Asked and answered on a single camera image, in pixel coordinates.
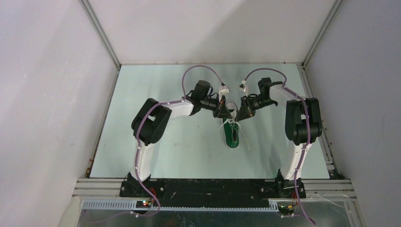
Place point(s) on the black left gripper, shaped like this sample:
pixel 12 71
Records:
pixel 222 111

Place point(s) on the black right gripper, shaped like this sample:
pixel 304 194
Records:
pixel 246 110

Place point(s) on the white shoelace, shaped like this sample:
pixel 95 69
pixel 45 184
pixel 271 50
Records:
pixel 243 135

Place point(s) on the green canvas sneaker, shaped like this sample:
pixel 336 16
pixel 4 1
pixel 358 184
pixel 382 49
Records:
pixel 231 129

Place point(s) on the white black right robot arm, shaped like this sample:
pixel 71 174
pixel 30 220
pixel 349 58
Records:
pixel 303 125

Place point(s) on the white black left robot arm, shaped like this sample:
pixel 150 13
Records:
pixel 151 121

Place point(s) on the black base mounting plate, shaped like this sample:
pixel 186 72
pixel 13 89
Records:
pixel 211 193

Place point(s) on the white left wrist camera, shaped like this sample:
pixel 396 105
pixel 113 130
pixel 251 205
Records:
pixel 223 90

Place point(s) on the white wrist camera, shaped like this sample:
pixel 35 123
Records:
pixel 243 87
pixel 223 90

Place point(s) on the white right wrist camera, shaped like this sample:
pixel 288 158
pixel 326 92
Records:
pixel 243 87

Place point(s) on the aluminium frame rail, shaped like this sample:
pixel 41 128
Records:
pixel 110 188

